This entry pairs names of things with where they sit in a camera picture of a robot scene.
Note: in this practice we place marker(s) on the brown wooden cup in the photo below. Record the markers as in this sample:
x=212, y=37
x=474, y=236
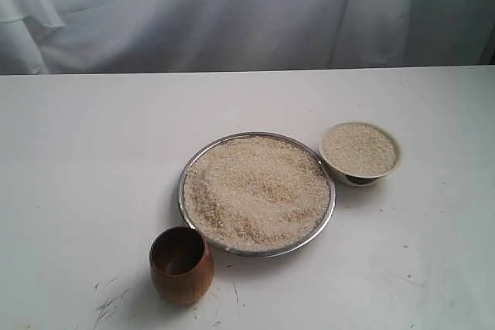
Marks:
x=181, y=265

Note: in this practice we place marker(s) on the round metal rice tray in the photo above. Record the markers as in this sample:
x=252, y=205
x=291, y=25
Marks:
x=256, y=194

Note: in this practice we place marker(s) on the white ceramic rice bowl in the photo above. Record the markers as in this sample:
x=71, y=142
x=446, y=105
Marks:
x=359, y=154

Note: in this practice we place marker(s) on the white backdrop cloth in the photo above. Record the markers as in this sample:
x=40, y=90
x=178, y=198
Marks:
x=146, y=36

